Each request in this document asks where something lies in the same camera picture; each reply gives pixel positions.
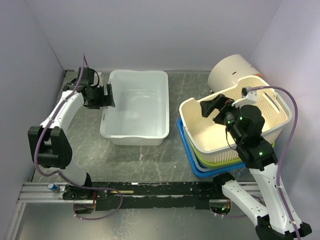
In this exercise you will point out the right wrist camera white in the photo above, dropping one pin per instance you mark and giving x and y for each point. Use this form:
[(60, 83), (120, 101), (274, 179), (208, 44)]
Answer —
[(248, 97)]

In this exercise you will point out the brass pencil-like rod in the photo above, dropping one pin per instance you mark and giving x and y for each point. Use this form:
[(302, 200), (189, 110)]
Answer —
[(124, 192)]

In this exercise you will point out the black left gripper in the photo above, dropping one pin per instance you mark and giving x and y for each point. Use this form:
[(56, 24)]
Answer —
[(102, 103)]

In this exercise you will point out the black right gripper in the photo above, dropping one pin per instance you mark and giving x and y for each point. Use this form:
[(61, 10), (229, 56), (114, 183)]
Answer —
[(220, 101)]

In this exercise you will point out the cream cylindrical bucket orange rim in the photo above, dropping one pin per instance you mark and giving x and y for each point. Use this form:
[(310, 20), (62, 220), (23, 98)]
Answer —
[(225, 73)]

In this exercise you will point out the blue plastic tub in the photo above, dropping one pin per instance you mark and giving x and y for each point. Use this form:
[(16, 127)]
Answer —
[(190, 152)]

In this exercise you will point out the green plastic tub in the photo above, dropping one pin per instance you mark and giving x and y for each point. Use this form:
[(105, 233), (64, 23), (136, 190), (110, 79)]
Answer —
[(216, 159)]

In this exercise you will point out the white translucent plastic bin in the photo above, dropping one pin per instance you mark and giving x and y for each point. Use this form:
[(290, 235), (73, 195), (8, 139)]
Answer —
[(141, 115)]

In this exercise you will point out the blue capacitor cylinder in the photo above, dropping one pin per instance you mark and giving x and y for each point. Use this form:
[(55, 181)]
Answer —
[(54, 187)]

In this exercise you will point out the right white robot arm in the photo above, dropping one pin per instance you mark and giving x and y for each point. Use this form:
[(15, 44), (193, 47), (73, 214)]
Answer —
[(276, 219)]

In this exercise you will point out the cream perforated basket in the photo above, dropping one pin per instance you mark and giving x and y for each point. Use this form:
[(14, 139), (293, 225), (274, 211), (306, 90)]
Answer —
[(207, 135)]

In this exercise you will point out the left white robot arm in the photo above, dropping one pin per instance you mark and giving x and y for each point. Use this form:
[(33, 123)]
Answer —
[(50, 149)]

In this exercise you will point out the aluminium rail frame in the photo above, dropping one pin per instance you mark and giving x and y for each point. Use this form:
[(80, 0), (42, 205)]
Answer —
[(41, 214)]

